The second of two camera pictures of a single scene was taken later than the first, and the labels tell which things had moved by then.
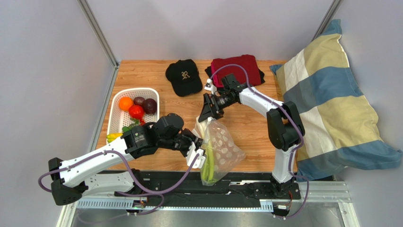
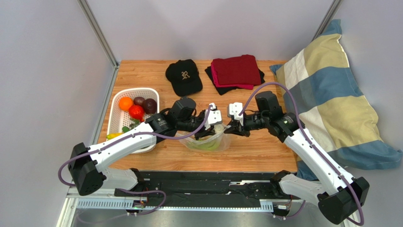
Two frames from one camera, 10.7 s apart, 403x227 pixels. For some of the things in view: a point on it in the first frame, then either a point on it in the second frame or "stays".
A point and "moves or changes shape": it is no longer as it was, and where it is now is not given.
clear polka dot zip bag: [223, 153] moves or changes shape
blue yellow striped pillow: [340, 129] stays
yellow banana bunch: [111, 137] stays
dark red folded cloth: [248, 61] stays
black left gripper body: [182, 142] to [192, 126]
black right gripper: [213, 106] to [239, 124]
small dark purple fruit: [139, 100] stays
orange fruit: [125, 103] stays
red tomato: [136, 111] stays
